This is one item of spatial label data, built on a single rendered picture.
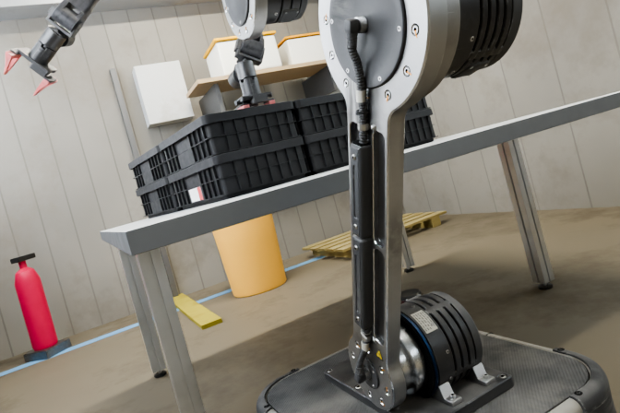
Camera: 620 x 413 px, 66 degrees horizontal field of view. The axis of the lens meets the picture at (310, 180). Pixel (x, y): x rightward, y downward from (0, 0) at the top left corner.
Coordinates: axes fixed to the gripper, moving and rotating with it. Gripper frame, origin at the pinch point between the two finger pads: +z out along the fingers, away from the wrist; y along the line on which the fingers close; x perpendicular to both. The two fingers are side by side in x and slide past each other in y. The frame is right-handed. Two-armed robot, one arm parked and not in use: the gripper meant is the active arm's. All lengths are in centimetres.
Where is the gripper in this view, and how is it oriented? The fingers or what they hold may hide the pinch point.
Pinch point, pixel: (260, 125)
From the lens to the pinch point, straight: 147.1
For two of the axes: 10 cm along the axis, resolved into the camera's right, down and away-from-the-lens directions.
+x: 4.6, -1.1, -8.8
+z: 2.6, 9.7, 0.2
